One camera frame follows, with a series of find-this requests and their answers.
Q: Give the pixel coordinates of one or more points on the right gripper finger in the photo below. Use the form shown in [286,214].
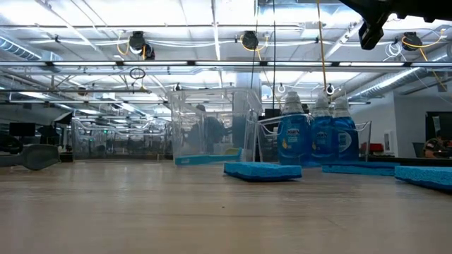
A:
[370,35]
[370,8]

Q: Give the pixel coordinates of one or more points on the blue Dawn dish soap bottle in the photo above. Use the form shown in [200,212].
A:
[293,141]
[322,141]
[347,141]

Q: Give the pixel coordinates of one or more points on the blue kitchen sponge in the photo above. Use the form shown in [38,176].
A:
[360,169]
[427,176]
[263,171]

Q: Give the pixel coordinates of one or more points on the red box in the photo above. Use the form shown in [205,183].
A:
[377,147]

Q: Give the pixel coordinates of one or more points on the person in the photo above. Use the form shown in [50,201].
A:
[212,130]
[435,148]

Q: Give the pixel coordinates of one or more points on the long ceiling light bar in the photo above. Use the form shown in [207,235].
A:
[229,63]

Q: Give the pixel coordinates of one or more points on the deep clear plastic tub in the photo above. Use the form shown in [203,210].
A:
[190,141]

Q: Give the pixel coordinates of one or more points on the shallow clear plastic bin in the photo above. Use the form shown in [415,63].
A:
[120,141]

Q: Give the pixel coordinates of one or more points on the silver ventilation duct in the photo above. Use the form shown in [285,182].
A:
[395,79]

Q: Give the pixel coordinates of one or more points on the white wall dispenser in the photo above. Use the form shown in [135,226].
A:
[388,141]

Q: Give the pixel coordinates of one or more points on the dark wall screen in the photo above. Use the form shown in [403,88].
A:
[445,123]

